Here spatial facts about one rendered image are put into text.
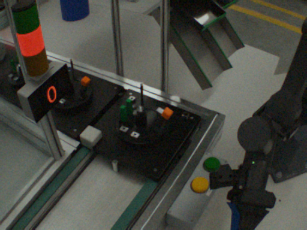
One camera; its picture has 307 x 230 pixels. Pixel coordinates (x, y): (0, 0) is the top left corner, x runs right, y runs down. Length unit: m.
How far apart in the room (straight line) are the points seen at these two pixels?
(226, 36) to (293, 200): 0.62
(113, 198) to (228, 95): 0.58
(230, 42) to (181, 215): 0.67
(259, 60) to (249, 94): 0.25
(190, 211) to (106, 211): 0.21
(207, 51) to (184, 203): 0.50
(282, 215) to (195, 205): 0.29
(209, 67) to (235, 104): 0.19
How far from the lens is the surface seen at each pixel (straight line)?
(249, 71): 1.30
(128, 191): 0.82
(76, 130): 0.90
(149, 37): 1.45
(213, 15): 0.94
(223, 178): 0.54
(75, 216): 0.81
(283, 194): 0.95
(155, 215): 0.74
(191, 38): 1.01
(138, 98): 0.96
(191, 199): 0.76
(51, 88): 0.66
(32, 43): 0.59
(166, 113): 0.78
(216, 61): 1.05
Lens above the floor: 1.62
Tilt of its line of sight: 45 degrees down
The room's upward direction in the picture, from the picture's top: 1 degrees counter-clockwise
